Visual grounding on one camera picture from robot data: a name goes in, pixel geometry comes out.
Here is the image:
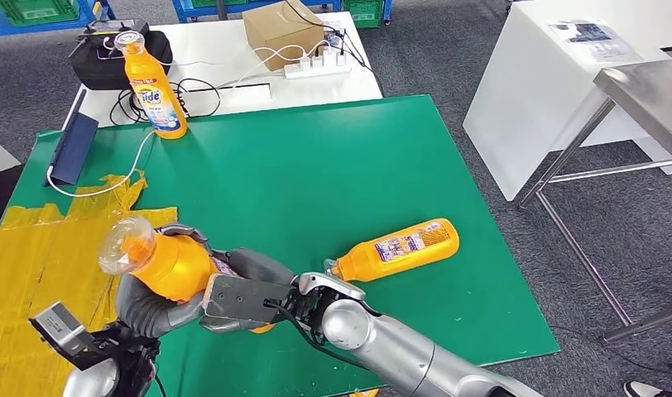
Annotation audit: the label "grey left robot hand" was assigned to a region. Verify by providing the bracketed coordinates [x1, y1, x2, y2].
[113, 222, 220, 340]

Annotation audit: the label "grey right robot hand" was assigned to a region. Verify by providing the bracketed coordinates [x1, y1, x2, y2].
[199, 247, 297, 335]

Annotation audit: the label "orange detergent bottle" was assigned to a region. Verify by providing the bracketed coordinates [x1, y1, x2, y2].
[97, 215, 276, 335]
[113, 31, 189, 141]
[323, 218, 460, 284]

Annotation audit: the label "green table mat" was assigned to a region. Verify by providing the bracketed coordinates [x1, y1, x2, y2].
[1, 94, 561, 397]

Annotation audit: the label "dark blue tablet case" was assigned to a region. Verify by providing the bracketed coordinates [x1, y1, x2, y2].
[42, 88, 99, 188]

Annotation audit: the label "white power strip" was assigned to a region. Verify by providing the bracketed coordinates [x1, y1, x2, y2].
[283, 53, 353, 80]

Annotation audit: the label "white table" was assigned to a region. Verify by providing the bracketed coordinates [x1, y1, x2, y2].
[61, 12, 384, 130]

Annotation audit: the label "brown cardboard box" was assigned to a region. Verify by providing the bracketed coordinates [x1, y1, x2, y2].
[242, 0, 326, 72]

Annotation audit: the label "small circuit board device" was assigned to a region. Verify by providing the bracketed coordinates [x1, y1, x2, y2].
[322, 28, 348, 50]

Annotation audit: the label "black carry bag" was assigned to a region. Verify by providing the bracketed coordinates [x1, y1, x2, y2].
[68, 21, 174, 92]

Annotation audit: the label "blue storage rack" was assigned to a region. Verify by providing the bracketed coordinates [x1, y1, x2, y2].
[170, 0, 394, 26]
[0, 0, 117, 38]

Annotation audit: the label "green plastic crate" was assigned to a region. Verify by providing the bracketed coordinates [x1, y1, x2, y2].
[342, 0, 385, 30]
[0, 0, 80, 27]

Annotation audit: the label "black remote controller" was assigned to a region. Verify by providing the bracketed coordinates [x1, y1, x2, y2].
[75, 19, 151, 56]

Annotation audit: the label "white desk with paper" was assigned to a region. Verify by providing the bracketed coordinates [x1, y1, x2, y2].
[462, 0, 672, 203]

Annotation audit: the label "printed paper sheet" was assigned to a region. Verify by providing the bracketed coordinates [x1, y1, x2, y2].
[546, 19, 644, 65]

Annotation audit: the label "white shoe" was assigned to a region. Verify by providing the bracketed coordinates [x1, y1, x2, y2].
[623, 380, 666, 397]

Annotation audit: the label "stainless steel table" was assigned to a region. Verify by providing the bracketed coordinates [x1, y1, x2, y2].
[517, 55, 672, 345]

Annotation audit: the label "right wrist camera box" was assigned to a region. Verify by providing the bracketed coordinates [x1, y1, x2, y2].
[202, 272, 295, 325]

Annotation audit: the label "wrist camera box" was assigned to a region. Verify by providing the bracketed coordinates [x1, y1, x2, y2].
[28, 301, 104, 371]
[202, 272, 295, 325]

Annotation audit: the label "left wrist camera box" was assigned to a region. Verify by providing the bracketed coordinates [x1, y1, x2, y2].
[28, 301, 104, 371]

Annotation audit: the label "long white charging cable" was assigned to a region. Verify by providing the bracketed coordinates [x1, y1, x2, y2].
[45, 43, 332, 199]

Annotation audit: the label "black coiled cable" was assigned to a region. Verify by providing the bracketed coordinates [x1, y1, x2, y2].
[108, 78, 223, 127]

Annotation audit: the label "black power cable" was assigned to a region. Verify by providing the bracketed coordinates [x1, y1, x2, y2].
[283, 0, 385, 100]

